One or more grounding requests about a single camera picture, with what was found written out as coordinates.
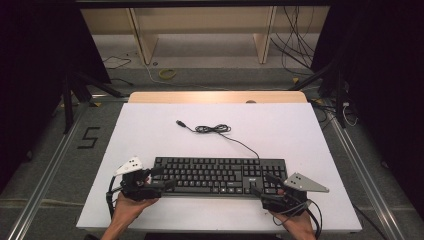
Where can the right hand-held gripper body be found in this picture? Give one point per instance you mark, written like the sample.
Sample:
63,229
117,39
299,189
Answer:
301,182

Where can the black keyboard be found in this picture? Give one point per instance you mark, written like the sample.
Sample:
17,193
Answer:
213,175

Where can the aluminium floor rail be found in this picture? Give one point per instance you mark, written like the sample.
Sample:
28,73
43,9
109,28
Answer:
43,186
366,180

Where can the white table board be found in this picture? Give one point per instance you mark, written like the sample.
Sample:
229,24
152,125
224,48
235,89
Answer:
266,140

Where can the black metal stand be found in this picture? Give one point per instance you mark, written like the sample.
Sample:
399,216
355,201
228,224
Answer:
339,100
68,106

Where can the person's right hand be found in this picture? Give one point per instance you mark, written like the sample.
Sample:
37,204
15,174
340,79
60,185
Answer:
298,223

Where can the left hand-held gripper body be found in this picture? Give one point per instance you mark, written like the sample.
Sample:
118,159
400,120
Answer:
136,186

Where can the person's left hand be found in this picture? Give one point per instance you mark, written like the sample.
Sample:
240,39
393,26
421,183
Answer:
128,210

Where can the wooden table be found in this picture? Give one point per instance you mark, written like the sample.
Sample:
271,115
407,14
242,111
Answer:
200,97

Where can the wooden shelf unit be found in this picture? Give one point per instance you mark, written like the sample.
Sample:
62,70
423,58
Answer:
148,43

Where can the yellow tape roll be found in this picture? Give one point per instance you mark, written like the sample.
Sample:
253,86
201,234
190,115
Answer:
162,76

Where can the black curtain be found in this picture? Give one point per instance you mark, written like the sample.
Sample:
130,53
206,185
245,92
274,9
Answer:
33,66
383,83

